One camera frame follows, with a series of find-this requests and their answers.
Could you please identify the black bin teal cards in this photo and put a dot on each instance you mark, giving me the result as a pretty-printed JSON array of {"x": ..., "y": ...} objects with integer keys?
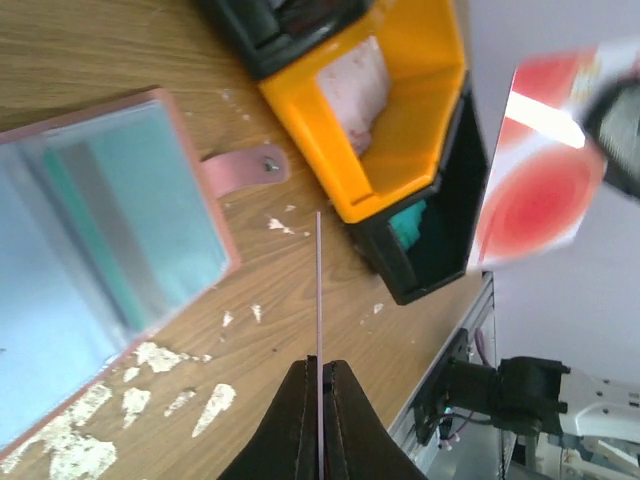
[{"x": 446, "y": 224}]

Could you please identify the yellow bin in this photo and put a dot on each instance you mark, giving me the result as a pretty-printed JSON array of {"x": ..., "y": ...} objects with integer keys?
[{"x": 424, "y": 53}]

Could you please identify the white pink card stack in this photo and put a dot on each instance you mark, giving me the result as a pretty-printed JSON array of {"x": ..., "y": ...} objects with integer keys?
[{"x": 357, "y": 86}]

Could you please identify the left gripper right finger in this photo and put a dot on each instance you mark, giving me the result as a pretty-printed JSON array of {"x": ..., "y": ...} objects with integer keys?
[{"x": 356, "y": 443}]

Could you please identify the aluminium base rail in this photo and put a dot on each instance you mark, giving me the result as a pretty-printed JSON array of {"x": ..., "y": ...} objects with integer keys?
[{"x": 464, "y": 445}]

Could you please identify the thin pink edge-on card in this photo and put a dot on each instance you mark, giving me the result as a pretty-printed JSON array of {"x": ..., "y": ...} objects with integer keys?
[{"x": 319, "y": 341}]

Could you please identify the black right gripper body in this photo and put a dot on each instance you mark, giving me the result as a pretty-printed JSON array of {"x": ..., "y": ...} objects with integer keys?
[{"x": 610, "y": 121}]

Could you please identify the teal card stack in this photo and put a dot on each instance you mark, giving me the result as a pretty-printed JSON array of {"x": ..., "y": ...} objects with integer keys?
[{"x": 406, "y": 224}]

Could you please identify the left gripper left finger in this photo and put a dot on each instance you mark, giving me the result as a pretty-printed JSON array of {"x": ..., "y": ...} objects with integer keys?
[{"x": 285, "y": 443}]

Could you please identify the white debris pile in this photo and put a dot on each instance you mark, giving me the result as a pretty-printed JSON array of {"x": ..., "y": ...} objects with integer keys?
[{"x": 185, "y": 402}]

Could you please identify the black bin red cards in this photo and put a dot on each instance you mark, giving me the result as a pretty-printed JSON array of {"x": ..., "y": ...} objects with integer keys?
[{"x": 268, "y": 36}]

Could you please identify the pink card holder wallet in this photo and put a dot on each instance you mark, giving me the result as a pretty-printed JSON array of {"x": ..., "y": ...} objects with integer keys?
[{"x": 111, "y": 227}]

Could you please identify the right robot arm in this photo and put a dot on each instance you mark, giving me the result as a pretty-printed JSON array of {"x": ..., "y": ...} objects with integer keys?
[{"x": 527, "y": 395}]

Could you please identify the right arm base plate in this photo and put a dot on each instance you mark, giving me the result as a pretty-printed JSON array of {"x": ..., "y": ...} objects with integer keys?
[{"x": 429, "y": 403}]

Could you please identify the red white credit card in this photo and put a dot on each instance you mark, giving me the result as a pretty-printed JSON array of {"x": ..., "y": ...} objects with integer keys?
[{"x": 545, "y": 169}]

